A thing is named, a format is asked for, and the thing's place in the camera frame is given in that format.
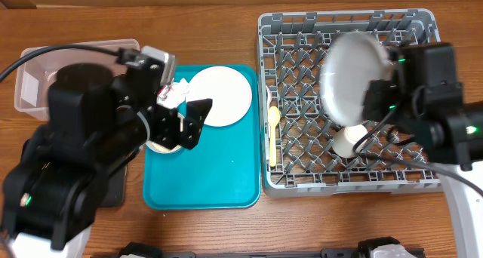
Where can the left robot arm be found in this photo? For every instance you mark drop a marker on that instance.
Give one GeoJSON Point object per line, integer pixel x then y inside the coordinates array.
{"type": "Point", "coordinates": [98, 123]}

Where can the white paper cup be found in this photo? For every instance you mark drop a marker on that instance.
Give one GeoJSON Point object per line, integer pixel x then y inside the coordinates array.
{"type": "Point", "coordinates": [346, 138]}

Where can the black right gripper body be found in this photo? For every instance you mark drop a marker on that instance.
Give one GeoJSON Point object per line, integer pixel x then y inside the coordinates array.
{"type": "Point", "coordinates": [380, 99]}

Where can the clear plastic bin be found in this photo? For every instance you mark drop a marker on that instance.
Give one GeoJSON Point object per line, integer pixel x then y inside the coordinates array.
{"type": "Point", "coordinates": [37, 75]}

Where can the grey plate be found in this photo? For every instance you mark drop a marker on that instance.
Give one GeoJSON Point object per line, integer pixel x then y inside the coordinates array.
{"type": "Point", "coordinates": [354, 59]}

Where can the red foil wrapper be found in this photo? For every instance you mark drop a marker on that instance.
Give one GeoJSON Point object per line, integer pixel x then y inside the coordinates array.
{"type": "Point", "coordinates": [164, 92]}

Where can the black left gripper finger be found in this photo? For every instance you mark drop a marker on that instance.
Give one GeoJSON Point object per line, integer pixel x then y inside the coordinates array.
{"type": "Point", "coordinates": [165, 127]}
{"type": "Point", "coordinates": [196, 113]}

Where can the white plastic fork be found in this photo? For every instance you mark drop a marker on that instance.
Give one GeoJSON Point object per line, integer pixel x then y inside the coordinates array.
{"type": "Point", "coordinates": [269, 97]}

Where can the teal plastic tray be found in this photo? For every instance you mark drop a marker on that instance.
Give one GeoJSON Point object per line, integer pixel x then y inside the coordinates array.
{"type": "Point", "coordinates": [222, 171]}

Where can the yellow plastic spoon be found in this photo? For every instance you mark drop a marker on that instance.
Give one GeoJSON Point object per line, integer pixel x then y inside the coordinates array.
{"type": "Point", "coordinates": [273, 120]}

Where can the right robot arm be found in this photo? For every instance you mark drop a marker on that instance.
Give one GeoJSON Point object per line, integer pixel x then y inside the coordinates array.
{"type": "Point", "coordinates": [424, 98]}

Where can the grey dishwasher rack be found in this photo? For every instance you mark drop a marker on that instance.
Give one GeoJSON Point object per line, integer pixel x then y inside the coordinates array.
{"type": "Point", "coordinates": [291, 48]}

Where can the pink rimmed white plate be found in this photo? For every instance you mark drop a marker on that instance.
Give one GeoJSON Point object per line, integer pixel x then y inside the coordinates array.
{"type": "Point", "coordinates": [229, 90]}

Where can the crumpled white napkin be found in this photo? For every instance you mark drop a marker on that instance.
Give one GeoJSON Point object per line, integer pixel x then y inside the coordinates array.
{"type": "Point", "coordinates": [177, 95]}

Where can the black bin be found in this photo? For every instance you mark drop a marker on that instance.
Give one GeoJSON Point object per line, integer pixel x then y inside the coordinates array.
{"type": "Point", "coordinates": [116, 192]}

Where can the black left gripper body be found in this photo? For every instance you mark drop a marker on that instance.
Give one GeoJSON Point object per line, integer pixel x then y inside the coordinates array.
{"type": "Point", "coordinates": [115, 97]}

